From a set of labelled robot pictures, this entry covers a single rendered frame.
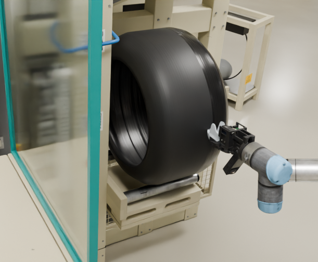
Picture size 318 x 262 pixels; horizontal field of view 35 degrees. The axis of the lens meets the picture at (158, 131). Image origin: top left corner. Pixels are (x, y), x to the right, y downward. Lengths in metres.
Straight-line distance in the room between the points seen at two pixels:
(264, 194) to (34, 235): 0.68
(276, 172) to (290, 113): 3.22
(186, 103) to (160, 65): 0.15
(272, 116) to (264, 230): 1.54
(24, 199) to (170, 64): 0.68
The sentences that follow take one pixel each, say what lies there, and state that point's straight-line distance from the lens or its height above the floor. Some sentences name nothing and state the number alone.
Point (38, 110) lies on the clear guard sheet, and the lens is 1.14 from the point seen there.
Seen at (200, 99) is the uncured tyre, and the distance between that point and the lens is 1.69.
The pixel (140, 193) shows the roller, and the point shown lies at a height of 0.92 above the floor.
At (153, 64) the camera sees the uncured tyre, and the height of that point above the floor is 1.42.
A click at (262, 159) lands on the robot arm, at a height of 1.29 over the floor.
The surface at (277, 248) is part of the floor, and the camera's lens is 3.17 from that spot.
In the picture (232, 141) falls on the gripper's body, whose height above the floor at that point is 1.27.
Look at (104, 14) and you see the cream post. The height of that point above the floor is 1.59.
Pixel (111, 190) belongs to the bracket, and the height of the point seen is 0.94.
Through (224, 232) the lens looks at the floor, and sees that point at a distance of 3.18.
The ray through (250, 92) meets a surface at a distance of 4.61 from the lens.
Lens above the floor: 2.09
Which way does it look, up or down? 31 degrees down
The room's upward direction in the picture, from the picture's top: 5 degrees clockwise
